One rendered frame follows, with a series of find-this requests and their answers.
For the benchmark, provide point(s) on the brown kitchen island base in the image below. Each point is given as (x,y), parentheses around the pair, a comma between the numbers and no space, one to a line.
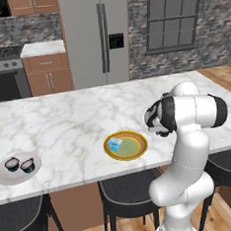
(76,206)

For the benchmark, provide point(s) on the brown base cupboard white top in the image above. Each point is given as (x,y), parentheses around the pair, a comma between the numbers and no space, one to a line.
(47,74)

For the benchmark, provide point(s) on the brown wall cupboards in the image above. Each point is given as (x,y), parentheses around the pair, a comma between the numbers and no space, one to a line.
(33,4)

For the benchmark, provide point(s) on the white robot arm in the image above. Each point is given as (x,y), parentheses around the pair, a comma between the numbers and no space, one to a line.
(190,154)

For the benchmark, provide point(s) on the black and steel range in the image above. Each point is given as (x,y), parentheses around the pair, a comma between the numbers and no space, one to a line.
(3,77)

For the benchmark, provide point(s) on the dark teal yogurt container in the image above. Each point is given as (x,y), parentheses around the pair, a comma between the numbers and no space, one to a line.
(12,164)
(27,166)

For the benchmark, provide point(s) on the stainless steel fridge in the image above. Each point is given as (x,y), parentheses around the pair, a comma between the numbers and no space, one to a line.
(84,41)

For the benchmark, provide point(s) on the grey framed window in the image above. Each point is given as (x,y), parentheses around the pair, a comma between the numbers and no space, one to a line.
(171,16)

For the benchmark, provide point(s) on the pale grey plate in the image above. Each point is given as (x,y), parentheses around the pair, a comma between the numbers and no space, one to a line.
(7,176)

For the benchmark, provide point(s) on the yellow rimmed green plate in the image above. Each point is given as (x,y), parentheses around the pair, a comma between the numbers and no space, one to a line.
(131,147)

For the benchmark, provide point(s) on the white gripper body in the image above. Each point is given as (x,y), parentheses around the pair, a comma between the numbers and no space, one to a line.
(153,115)

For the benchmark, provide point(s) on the black bar stool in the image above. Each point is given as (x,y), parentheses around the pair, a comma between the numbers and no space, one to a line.
(229,170)
(17,221)
(127,195)

